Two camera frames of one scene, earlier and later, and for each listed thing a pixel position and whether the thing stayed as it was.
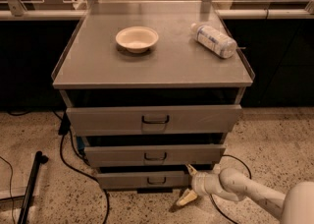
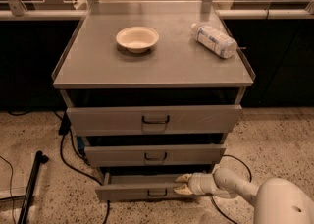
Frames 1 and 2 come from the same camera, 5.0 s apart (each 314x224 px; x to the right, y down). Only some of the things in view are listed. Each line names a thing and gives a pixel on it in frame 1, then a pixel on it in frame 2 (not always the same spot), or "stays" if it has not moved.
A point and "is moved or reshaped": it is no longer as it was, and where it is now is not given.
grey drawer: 142,180 is moved or reshaped
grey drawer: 151,155 stays
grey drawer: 153,120 stays
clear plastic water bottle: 214,40 stays
